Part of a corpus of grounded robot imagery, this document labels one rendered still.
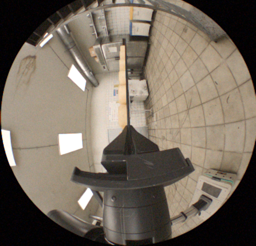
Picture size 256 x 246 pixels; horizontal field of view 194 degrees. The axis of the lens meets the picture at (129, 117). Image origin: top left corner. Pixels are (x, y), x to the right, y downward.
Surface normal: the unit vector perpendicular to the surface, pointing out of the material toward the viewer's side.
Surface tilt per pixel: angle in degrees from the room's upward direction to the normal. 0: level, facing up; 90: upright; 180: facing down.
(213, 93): 0
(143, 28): 92
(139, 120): 90
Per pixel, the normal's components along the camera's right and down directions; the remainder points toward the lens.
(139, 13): 0.11, 0.98
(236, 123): -1.00, 0.07
